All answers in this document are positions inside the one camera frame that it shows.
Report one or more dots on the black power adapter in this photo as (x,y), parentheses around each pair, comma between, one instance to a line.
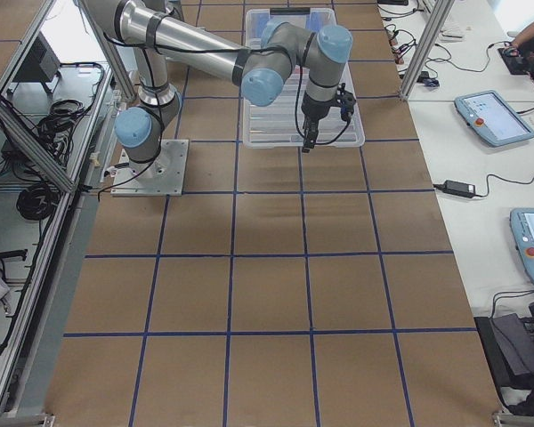
(460,189)

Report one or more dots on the black box latch handle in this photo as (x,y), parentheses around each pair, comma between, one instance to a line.
(285,11)

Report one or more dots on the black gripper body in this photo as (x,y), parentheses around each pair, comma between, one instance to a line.
(314,111)

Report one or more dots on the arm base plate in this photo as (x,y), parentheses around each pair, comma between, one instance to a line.
(165,177)

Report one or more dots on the aluminium frame post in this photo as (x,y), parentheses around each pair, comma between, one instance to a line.
(424,46)

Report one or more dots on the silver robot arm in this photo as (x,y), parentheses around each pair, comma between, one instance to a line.
(260,73)

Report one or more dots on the clear plastic storage box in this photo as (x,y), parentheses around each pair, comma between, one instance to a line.
(257,19)

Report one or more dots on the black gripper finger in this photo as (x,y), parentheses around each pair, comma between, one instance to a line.
(310,136)

